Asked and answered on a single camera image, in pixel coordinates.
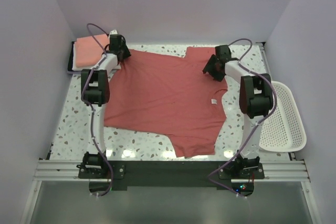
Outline red t-shirt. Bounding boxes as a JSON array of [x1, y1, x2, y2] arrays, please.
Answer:
[[104, 47, 228, 157]]

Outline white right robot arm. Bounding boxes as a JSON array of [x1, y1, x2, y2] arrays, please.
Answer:
[[203, 45, 276, 159]]

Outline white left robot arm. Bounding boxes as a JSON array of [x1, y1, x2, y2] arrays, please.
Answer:
[[81, 30, 130, 178]]

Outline folded salmon pink t-shirt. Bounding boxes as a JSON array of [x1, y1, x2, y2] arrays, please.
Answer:
[[73, 34, 109, 70]]

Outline folded black t-shirt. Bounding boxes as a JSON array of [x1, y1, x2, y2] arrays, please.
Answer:
[[67, 41, 75, 72]]

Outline white perforated plastic basket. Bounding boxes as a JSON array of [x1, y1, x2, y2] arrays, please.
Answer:
[[259, 81, 307, 152]]

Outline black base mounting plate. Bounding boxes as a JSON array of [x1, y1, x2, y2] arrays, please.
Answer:
[[77, 161, 265, 192]]

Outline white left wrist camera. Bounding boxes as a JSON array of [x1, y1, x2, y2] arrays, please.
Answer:
[[109, 29, 118, 35]]

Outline aluminium right side rail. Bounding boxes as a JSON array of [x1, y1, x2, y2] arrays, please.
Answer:
[[256, 42, 272, 78]]

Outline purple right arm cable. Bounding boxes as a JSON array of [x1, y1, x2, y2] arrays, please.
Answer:
[[208, 38, 278, 192]]

